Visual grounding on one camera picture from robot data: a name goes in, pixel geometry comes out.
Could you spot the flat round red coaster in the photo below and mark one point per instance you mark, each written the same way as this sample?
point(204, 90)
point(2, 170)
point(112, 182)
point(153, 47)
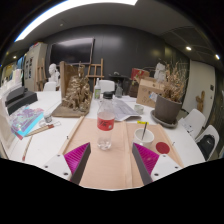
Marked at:
point(163, 147)

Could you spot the beige cabinet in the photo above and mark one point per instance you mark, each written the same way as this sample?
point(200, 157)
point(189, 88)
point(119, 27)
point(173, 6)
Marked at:
point(33, 66)

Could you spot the clear red-label drink bottle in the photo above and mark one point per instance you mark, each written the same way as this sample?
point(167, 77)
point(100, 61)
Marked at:
point(105, 125)

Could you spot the grey plant saucer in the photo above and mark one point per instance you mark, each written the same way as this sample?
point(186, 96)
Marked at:
point(163, 124)

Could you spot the cardboard box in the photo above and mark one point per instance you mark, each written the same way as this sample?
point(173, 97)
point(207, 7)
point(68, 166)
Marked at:
point(145, 93)

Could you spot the red pencil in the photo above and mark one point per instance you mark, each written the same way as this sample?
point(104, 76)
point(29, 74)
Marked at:
point(40, 130)

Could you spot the small round jar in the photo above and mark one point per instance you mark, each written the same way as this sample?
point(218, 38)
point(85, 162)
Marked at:
point(139, 109)

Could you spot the black wall screen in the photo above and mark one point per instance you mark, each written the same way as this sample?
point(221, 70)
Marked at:
point(71, 51)

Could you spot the small green-label bottle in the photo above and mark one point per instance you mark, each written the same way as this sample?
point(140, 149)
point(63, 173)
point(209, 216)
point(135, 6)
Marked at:
point(97, 91)

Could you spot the dried plant in brown pot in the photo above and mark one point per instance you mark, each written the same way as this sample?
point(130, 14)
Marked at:
point(166, 108)

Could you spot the wooden figure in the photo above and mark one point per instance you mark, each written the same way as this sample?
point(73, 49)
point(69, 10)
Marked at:
point(200, 101)

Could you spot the long ceiling light strip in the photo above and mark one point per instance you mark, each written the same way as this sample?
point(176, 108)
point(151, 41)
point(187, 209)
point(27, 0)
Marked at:
point(66, 8)

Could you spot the colourful book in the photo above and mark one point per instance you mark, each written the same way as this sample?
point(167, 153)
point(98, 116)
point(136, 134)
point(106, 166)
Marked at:
point(25, 121)

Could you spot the small ink jar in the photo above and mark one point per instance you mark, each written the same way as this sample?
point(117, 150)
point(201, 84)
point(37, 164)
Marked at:
point(48, 117)

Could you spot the white plaster bust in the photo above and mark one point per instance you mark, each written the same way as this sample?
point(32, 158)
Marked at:
point(53, 71)

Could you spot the black box stack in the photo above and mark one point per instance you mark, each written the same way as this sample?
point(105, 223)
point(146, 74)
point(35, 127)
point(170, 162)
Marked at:
point(20, 100)

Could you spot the metal spoon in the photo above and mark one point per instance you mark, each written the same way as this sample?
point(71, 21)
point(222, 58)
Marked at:
point(144, 131)

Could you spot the red bag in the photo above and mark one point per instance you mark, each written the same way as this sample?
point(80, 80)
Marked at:
point(138, 73)

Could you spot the wooden easel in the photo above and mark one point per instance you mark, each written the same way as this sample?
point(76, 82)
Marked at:
point(95, 71)

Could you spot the white mug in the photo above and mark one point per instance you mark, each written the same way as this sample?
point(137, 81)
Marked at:
point(140, 141)

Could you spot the yellow tag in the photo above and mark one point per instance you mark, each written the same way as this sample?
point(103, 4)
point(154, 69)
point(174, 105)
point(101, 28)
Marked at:
point(142, 122)

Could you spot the round ceiling spotlight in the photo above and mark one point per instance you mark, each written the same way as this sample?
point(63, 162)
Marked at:
point(188, 48)
point(217, 56)

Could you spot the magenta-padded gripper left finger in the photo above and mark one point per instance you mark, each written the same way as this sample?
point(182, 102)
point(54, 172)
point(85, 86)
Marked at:
point(75, 160)

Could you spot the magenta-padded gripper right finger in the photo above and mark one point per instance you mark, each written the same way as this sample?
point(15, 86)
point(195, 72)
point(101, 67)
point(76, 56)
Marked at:
point(148, 160)

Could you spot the white plaster statue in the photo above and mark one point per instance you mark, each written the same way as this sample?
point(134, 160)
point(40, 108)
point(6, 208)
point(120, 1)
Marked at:
point(160, 71)

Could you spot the black backpack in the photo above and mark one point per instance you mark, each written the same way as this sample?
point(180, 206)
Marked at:
point(206, 146)

